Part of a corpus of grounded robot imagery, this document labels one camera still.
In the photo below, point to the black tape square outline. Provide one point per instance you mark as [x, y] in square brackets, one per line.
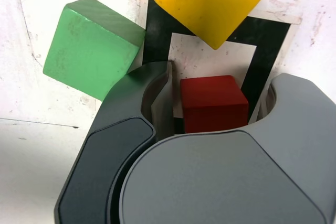
[155, 37]

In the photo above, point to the green cube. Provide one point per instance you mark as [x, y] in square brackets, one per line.
[89, 51]

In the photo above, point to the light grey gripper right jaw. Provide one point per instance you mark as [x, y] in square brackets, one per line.
[223, 182]

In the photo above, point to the yellow cube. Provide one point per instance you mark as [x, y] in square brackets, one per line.
[210, 3]

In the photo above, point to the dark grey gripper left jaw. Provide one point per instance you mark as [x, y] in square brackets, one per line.
[105, 161]

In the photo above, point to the red cube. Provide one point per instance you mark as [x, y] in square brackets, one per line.
[212, 98]

